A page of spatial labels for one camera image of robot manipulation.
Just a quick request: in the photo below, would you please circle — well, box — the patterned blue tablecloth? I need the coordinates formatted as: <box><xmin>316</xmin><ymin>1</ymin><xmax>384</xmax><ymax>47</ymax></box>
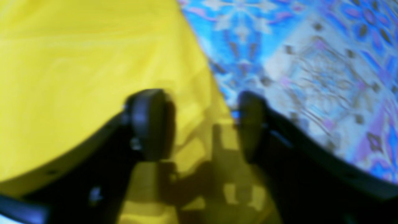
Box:
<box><xmin>178</xmin><ymin>0</ymin><xmax>398</xmax><ymax>184</ymax></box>

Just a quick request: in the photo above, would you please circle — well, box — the yellow T-shirt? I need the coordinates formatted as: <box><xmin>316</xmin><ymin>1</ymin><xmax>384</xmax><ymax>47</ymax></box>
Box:
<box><xmin>1</xmin><ymin>0</ymin><xmax>281</xmax><ymax>224</ymax></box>

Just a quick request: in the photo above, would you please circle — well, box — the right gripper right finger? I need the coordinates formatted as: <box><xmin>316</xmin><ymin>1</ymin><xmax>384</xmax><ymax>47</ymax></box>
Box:
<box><xmin>238</xmin><ymin>91</ymin><xmax>397</xmax><ymax>224</ymax></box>

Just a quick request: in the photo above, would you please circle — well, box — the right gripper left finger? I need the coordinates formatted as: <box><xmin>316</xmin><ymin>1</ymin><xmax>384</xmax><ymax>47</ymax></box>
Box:
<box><xmin>1</xmin><ymin>88</ymin><xmax>175</xmax><ymax>224</ymax></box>

